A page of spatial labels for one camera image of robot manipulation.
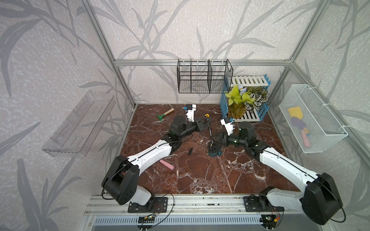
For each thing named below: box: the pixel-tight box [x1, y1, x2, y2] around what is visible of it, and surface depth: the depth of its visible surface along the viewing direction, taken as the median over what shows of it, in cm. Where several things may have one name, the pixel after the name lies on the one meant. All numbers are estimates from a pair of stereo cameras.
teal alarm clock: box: [208, 140, 223, 157], surface depth 91 cm
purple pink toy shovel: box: [290, 116, 312, 149], surface depth 78 cm
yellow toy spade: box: [287, 106, 304, 120], surface depth 88 cm
